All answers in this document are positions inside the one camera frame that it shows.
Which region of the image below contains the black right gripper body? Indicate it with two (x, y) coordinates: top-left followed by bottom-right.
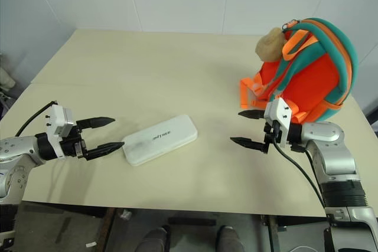
(263, 119), (282, 155)

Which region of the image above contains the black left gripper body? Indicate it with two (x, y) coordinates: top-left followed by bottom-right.
(60, 126), (89, 161)

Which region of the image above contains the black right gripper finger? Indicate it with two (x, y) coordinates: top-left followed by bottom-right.
(238, 109), (265, 119)
(230, 136), (269, 154)

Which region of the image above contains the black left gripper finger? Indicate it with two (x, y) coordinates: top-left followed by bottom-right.
(85, 142), (125, 162)
(77, 117), (116, 130)

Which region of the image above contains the white pencil case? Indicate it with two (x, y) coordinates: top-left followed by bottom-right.
(122, 113), (198, 166)

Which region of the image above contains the orange and teal backpack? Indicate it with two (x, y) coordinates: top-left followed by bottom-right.
(238, 17), (360, 123)

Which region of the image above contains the beige plush toy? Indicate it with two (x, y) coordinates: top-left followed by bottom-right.
(255, 27), (288, 63)

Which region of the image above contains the beige bundle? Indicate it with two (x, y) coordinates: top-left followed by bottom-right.
(0, 66), (16, 91)

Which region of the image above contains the dark rounded shape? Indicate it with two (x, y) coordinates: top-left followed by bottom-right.
(217, 225), (245, 252)
(138, 226), (171, 252)

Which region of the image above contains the dark object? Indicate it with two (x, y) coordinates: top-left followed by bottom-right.
(366, 106), (378, 135)

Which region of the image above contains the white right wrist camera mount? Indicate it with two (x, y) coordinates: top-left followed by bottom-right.
(263, 98), (294, 149)

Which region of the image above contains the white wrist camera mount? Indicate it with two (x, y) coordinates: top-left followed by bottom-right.
(263, 98), (294, 149)
(45, 103), (74, 158)

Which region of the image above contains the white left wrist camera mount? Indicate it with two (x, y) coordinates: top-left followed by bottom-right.
(45, 103), (74, 158)

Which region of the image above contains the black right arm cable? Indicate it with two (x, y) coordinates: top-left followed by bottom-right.
(273, 138), (327, 208)

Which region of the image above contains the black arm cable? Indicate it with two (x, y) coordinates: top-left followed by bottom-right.
(273, 138), (327, 208)
(14, 101), (57, 138)

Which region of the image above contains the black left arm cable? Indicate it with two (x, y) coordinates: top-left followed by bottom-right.
(14, 101), (57, 138)

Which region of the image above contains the brown table frame rail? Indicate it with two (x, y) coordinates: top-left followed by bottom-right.
(96, 207), (116, 252)

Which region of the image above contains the dark table frame rail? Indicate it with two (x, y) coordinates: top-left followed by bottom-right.
(260, 215), (288, 252)

